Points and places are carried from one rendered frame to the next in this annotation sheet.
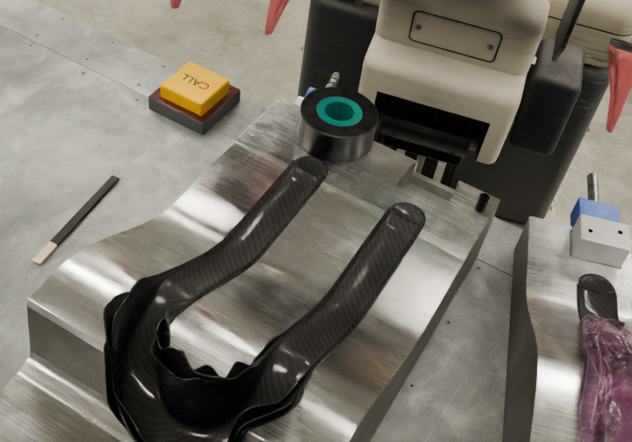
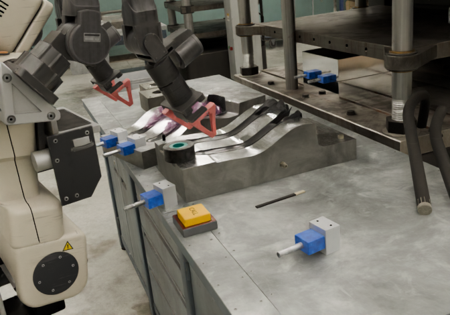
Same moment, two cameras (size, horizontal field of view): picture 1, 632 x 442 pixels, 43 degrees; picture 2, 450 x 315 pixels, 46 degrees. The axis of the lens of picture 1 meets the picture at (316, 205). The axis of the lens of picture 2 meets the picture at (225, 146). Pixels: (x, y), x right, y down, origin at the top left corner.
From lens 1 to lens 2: 175 cm
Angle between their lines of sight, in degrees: 102
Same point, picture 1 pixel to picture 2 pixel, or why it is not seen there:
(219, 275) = (257, 137)
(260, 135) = (205, 161)
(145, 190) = (248, 202)
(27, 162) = (288, 219)
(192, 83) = (195, 210)
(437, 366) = not seen: hidden behind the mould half
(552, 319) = (177, 133)
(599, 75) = not seen: outside the picture
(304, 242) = (223, 143)
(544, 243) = (148, 147)
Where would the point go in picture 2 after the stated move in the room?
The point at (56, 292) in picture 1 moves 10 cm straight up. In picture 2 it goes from (306, 122) to (305, 84)
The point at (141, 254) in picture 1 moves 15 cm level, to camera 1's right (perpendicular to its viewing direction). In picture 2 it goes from (277, 131) to (236, 123)
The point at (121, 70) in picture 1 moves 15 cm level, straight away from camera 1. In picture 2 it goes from (212, 248) to (174, 288)
